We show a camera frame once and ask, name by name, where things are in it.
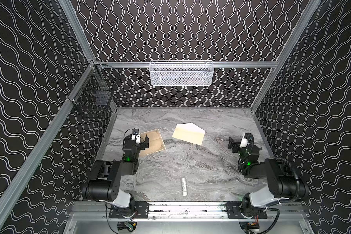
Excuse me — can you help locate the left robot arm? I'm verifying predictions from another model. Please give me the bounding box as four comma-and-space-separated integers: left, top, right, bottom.
82, 129, 150, 217

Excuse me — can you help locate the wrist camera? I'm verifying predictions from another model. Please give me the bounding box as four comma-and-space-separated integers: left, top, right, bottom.
131, 128, 140, 144
240, 133, 254, 148

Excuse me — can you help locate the cream envelope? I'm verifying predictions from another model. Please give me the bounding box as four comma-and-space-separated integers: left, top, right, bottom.
172, 123, 205, 146

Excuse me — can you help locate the tan letter paper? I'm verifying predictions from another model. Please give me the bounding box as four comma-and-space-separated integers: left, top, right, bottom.
139, 129, 166, 158

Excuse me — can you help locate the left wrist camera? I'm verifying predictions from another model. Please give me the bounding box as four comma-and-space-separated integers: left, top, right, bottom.
131, 128, 140, 144

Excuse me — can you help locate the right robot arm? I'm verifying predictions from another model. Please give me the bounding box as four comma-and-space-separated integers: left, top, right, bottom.
228, 133, 309, 218

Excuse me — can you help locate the black wire basket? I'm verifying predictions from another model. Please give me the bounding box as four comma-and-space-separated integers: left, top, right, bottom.
72, 65, 112, 119

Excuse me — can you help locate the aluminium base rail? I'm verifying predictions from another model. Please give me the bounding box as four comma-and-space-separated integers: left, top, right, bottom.
71, 200, 306, 220

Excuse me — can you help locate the white wire mesh basket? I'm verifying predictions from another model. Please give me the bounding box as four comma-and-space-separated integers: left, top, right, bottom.
149, 60, 215, 86

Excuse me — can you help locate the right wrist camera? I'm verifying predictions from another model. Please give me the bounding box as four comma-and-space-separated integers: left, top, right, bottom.
240, 133, 254, 148

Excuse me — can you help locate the white glue stick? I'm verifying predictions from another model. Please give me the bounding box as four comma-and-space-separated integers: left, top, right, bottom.
181, 178, 188, 196

